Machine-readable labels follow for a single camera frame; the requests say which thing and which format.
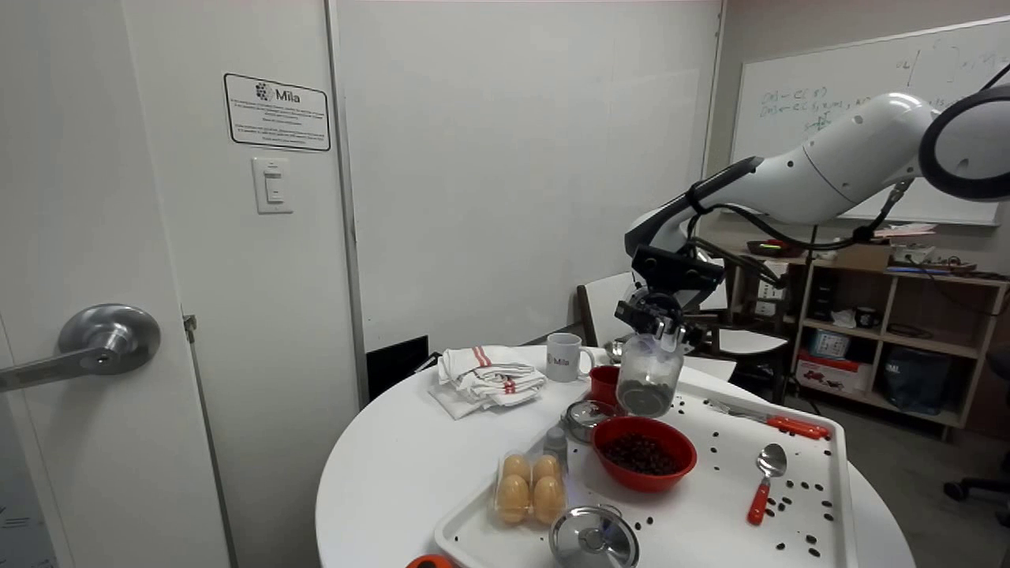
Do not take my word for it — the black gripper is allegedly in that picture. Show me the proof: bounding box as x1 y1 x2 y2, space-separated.
611 242 732 343

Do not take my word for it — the orange bowl with coffee beans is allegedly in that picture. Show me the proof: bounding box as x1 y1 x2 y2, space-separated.
590 413 699 497

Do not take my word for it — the white leaning board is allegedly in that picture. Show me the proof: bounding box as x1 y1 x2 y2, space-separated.
580 269 641 348

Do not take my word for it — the orange cup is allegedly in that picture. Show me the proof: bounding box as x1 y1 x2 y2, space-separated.
585 363 625 417

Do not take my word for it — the small white side table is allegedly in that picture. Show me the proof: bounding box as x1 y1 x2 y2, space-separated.
717 325 793 361

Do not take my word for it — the white mug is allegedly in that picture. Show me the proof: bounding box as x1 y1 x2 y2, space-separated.
544 333 593 385

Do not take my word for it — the steel salt shaker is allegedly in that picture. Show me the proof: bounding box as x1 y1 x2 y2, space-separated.
541 423 571 472

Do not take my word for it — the red white box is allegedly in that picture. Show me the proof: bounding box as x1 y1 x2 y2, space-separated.
796 352 860 402

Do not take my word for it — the white red-striped towel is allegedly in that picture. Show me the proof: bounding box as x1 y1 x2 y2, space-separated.
426 343 550 420

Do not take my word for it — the white plastic tray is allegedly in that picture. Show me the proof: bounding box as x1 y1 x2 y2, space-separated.
433 374 853 568

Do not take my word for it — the cardboard box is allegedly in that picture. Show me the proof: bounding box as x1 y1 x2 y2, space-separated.
832 241 897 279

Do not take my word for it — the white whiteboard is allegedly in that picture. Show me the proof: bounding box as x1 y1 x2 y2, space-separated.
729 14 1010 232

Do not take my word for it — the black box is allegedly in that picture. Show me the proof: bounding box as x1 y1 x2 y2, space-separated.
362 333 433 404

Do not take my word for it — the wooden shelf unit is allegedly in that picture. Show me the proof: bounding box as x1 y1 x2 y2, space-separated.
784 248 1010 436

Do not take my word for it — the dark storage bin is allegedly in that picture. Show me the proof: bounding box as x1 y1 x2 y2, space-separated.
879 352 966 420

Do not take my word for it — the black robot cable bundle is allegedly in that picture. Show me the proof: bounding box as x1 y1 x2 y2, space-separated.
681 170 919 257

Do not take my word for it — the orange-handled steel knife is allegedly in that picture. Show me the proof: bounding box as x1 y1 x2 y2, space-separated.
703 393 832 436

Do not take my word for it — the orange-handled steel fork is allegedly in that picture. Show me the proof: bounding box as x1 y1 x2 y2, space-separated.
723 404 832 444

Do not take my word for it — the orange-handled steel spoon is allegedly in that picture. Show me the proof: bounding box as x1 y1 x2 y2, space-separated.
746 439 793 531

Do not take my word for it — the white light switch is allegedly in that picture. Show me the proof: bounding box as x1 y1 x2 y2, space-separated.
248 155 297 219

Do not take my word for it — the white wall sign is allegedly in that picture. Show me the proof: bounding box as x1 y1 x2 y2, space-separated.
221 70 334 155

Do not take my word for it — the silver door handle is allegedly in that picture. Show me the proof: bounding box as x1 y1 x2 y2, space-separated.
0 300 163 394

